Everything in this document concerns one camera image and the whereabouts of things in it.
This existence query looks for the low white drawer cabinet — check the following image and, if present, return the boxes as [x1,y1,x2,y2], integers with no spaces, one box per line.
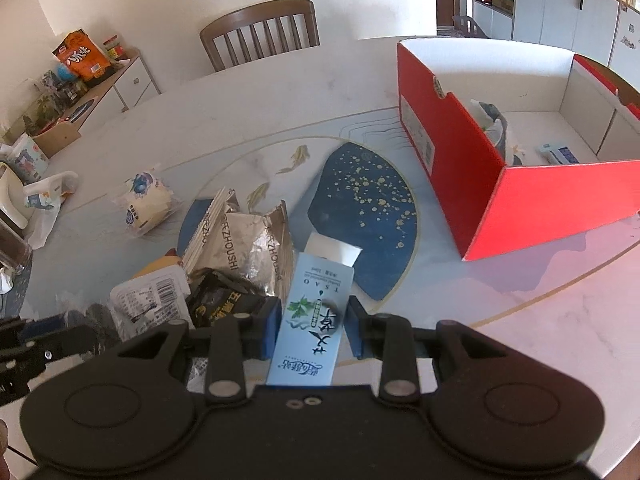
[0,55,163,146]

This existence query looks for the red cardboard box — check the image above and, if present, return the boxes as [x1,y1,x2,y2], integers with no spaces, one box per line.
[396,37,640,262]

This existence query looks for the grey-blue packet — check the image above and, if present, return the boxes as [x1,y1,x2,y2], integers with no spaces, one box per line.
[470,100,526,167]

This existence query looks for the brown wooden chair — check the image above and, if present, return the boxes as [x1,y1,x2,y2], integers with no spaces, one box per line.
[199,0,321,73]

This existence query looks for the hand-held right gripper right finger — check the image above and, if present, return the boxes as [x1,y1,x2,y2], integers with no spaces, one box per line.
[346,295,506,406]

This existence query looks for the pile of small toys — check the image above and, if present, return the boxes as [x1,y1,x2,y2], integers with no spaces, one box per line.
[30,67,88,106]

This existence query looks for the white tall cabinet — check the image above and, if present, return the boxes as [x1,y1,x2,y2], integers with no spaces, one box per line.
[472,0,640,91]

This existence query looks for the white plastic bag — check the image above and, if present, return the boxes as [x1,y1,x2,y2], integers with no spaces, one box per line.
[22,170,81,248]

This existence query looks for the black snack packet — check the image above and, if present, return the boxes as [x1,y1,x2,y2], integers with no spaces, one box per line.
[186,269,273,331]

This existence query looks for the bread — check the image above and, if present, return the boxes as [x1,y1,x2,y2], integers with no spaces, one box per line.
[112,170,183,241]

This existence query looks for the striped silver snack packet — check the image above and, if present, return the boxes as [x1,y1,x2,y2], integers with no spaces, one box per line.
[181,187,241,273]

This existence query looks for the light blue slim carton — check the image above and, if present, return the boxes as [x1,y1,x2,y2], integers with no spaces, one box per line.
[265,234,363,387]

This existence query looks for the small blue white box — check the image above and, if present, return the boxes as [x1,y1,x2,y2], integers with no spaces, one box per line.
[535,142,581,165]

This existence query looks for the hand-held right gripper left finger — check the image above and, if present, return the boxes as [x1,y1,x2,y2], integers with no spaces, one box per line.
[116,297,282,406]

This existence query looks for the red-capped jars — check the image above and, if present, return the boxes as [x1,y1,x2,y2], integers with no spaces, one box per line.
[102,35,128,61]

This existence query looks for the orange snack bag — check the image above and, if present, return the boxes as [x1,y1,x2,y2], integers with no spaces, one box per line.
[52,29,113,86]

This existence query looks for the white labelled packet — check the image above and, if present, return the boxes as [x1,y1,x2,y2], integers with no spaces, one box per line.
[109,265,193,343]

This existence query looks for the dark glass jar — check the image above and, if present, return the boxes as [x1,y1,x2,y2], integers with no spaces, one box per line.
[0,220,33,276]

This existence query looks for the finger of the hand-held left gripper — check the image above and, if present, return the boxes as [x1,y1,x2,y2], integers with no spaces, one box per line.
[17,312,101,361]

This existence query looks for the small cardboard box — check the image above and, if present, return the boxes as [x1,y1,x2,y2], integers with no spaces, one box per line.
[30,120,83,158]

